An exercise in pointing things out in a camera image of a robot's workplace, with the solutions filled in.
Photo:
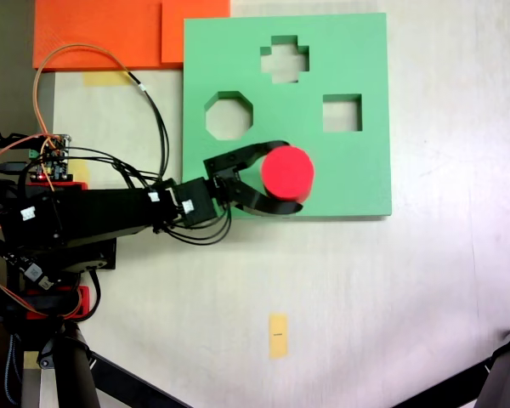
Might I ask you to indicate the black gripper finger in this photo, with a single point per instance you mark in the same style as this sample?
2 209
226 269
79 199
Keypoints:
255 203
255 151

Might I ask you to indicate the red cylinder block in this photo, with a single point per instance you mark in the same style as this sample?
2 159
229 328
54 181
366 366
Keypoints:
287 172

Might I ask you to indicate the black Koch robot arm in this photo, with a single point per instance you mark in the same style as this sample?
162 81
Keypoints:
110 210

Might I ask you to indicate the green shape sorter board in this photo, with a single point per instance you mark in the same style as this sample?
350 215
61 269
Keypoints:
348 170

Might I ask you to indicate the pale yellow tape square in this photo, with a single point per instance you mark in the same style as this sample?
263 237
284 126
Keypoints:
81 172

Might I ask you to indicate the yellow tape strip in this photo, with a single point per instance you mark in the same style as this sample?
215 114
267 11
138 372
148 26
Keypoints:
102 79

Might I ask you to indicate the red printed base clamp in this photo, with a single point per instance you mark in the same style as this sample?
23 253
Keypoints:
84 299
64 185

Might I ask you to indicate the large orange flat plate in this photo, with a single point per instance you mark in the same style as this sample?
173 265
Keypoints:
98 34

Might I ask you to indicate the grey usb plug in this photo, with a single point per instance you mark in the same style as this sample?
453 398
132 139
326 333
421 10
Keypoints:
36 273

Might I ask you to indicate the thin black tripod strut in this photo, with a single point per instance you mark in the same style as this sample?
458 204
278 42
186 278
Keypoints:
450 382
127 378

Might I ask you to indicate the notched black tripod leg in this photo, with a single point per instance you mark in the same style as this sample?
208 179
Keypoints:
503 378

